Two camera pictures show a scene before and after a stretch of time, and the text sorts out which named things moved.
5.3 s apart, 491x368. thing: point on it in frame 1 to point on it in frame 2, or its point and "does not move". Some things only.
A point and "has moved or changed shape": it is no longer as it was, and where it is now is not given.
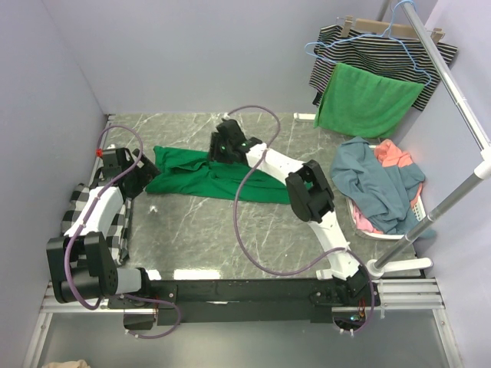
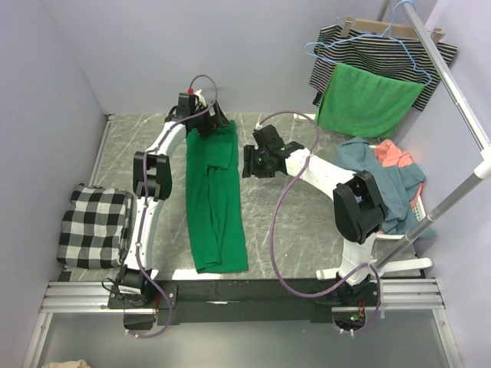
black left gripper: [147, 172] to [217, 121]
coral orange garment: [390, 155] does not move
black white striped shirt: [386, 54] does not move
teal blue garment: [383, 194] does not move
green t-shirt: [196, 173] has moved or changed shape
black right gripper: [213, 153] to [250, 153]
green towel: [360, 102] does not move
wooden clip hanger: [387, 28] does not move
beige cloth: [79, 363] does not move
